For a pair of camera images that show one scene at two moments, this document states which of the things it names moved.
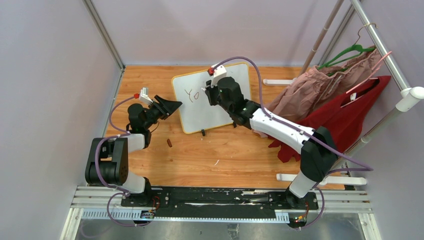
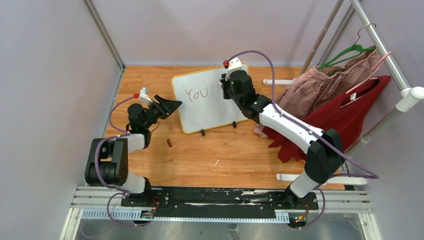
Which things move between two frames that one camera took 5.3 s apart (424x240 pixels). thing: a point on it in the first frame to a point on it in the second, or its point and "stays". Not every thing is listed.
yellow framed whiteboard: [195, 113] stays
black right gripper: [210, 91] to [225, 83]
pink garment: [321, 83] stays
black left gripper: [169, 107] stays
